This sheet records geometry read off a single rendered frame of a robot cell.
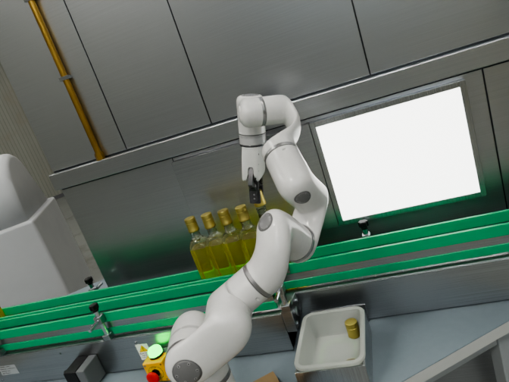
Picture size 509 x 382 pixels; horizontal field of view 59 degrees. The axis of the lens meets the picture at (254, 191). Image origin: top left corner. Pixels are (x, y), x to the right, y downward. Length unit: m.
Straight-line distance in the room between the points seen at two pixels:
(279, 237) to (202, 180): 0.63
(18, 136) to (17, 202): 7.64
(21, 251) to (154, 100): 2.10
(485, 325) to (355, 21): 0.86
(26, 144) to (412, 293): 10.14
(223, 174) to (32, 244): 2.12
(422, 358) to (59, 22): 1.42
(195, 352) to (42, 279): 2.59
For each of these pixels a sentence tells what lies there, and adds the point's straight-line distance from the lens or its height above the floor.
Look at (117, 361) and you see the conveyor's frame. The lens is 1.61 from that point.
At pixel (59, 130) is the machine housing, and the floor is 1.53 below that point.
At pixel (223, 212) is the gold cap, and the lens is 1.34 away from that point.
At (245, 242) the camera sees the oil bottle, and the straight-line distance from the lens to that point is 1.34.
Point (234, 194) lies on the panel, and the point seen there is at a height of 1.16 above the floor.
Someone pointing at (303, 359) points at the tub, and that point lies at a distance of 1.22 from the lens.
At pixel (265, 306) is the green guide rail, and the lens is 1.31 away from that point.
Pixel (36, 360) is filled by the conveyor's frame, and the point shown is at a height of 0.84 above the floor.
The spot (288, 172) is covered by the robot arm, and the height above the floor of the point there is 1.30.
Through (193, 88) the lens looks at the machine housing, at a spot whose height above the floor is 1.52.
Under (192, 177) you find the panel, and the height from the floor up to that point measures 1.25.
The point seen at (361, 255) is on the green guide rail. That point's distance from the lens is 1.30.
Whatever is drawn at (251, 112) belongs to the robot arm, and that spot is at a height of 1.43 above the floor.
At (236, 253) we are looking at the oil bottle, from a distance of 1.37.
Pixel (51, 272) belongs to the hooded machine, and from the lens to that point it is 3.41.
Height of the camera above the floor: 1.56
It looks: 16 degrees down
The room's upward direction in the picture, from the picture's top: 19 degrees counter-clockwise
